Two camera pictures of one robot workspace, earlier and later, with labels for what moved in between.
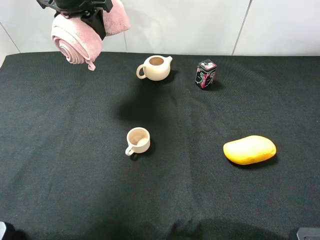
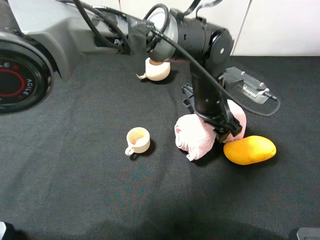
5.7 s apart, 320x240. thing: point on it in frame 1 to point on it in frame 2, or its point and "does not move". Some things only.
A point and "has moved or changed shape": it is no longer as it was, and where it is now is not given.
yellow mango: x=249 y=149 does not move
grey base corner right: x=308 y=233 does not move
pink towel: x=77 y=42 has moved or changed shape
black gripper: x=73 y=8 to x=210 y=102
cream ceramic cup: x=138 y=139 does not move
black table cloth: x=64 y=174 does not move
